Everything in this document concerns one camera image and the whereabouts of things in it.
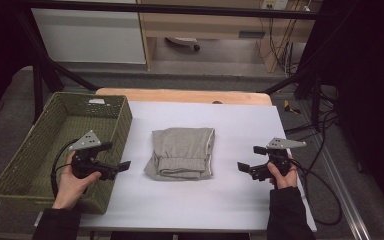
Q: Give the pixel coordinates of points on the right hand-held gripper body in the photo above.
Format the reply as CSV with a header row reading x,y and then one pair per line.
x,y
278,156

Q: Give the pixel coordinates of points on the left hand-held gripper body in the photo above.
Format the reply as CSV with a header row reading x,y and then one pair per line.
x,y
86,159

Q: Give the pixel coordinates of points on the green woven basket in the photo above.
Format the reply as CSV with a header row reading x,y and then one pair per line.
x,y
30,160

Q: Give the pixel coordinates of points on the grey pants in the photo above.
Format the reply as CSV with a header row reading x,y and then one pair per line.
x,y
180,146

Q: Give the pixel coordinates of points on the person's right hand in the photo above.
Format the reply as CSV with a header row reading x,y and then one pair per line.
x,y
285,181

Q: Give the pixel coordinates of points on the person's left hand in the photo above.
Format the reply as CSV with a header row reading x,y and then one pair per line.
x,y
70,186

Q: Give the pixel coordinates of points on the white table mat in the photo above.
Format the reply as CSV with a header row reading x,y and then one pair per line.
x,y
240,126

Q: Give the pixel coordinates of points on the yellow black tape piece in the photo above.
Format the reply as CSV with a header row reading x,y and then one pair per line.
x,y
290,108

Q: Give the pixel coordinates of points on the black metal stand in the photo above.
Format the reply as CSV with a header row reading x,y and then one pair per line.
x,y
315,96
38,90

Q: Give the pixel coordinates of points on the wooden table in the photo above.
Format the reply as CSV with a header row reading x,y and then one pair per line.
x,y
180,96

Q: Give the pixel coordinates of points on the white cabinet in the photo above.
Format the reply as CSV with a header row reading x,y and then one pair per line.
x,y
90,36

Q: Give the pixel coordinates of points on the office chair base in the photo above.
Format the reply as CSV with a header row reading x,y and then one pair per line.
x,y
183,41

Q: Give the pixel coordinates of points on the black metal crossbar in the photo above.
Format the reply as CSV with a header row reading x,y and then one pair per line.
x,y
166,9

